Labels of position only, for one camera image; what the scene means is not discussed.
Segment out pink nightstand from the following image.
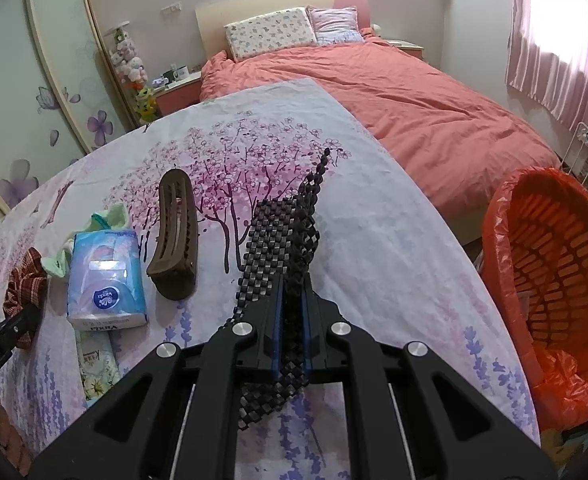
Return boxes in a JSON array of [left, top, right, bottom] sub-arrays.
[[154, 71, 203, 118]]

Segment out flower print wardrobe door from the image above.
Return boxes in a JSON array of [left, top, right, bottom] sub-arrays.
[[0, 0, 139, 216]]

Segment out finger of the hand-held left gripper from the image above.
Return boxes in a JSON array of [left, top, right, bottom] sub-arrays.
[[0, 304, 43, 358]]

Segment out brown hair clip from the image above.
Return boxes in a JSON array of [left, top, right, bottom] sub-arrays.
[[146, 167, 199, 301]]

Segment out light green cloth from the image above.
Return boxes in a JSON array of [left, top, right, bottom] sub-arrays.
[[41, 202, 129, 281]]

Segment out pink curtain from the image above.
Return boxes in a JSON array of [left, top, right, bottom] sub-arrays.
[[505, 0, 588, 131]]

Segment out person's left hand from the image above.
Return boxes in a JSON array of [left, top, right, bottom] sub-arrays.
[[0, 389, 30, 473]]

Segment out white wire rack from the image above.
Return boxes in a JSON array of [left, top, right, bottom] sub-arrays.
[[561, 121, 588, 183]]

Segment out black checkered mesh strip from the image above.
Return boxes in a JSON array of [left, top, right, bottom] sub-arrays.
[[226, 147, 347, 433]]

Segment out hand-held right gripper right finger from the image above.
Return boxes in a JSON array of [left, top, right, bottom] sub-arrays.
[[301, 285, 557, 480]]

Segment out blue tissue packet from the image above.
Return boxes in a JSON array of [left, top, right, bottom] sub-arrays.
[[66, 230, 149, 332]]

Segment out red plaid scrunchie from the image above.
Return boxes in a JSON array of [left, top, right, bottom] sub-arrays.
[[2, 247, 49, 351]]

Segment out orange plastic basket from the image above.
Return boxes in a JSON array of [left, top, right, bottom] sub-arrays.
[[481, 167, 588, 431]]

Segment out bed with pink duvet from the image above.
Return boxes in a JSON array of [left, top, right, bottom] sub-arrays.
[[199, 35, 562, 221]]

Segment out yellow green plush toy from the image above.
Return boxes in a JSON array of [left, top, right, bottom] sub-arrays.
[[134, 85, 159, 123]]

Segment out wooden nightstand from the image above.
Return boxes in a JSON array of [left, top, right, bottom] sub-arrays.
[[384, 39, 425, 61]]

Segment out pink striped pillow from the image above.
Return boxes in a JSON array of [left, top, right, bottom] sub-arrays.
[[306, 6, 367, 46]]

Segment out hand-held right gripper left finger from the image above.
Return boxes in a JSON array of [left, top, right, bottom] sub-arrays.
[[28, 277, 283, 480]]

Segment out floral wipes packet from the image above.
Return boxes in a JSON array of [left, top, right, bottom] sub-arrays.
[[74, 327, 122, 408]]

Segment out hanging plush toys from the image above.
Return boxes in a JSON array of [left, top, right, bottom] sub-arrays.
[[104, 21, 147, 86]]

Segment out white floral pillow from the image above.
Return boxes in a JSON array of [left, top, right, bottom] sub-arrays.
[[224, 7, 317, 61]]

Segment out cream and pink bed headboard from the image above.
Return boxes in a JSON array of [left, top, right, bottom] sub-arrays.
[[195, 0, 372, 61]]

